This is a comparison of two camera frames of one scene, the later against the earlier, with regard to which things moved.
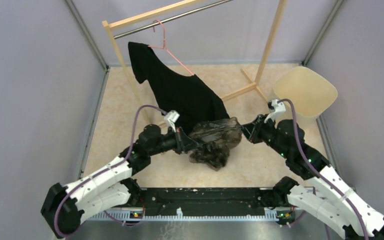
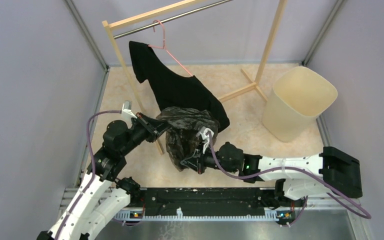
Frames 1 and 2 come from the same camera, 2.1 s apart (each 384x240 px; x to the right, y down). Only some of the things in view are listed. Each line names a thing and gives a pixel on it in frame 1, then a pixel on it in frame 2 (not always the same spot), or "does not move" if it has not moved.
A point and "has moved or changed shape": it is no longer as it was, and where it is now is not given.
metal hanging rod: (152, 25) does not move
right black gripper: (251, 130) → (196, 162)
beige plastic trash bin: (311, 93) does not move
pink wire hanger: (164, 46) does not move
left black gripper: (183, 142) → (154, 127)
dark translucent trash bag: (216, 136) has moved or changed shape
